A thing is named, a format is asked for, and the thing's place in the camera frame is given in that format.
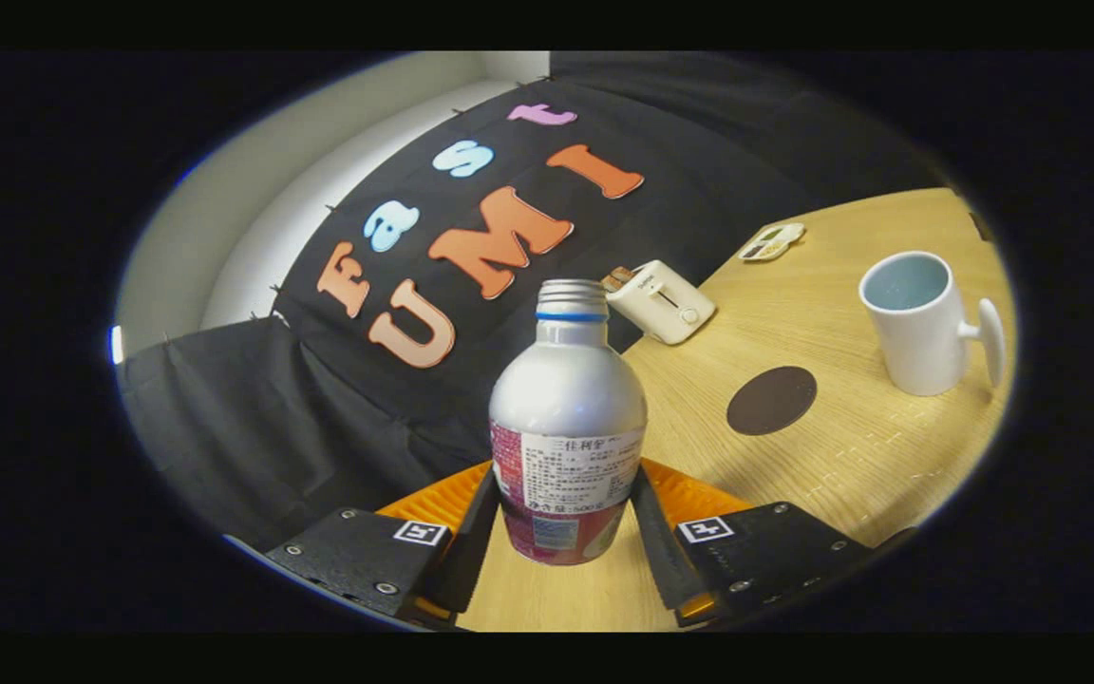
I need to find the wooden table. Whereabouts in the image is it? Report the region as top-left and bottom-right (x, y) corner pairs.
(457, 187), (1018, 633)

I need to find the white toaster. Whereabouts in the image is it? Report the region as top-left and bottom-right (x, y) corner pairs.
(604, 259), (716, 346)

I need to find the white cup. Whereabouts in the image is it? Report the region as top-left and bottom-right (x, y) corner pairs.
(858, 251), (1007, 397)

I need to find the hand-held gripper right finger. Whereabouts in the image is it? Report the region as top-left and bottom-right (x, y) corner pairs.
(631, 458), (876, 628)

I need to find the dark brown round coaster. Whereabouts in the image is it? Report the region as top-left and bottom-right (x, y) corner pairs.
(726, 366), (819, 437)

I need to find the white divided snack tray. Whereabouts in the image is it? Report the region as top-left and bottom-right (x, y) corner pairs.
(739, 222), (806, 262)

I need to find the silver juice bottle red label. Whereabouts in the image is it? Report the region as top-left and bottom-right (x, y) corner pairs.
(488, 278), (649, 567)

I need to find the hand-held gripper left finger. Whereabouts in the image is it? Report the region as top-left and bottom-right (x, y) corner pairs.
(265, 460), (500, 630)

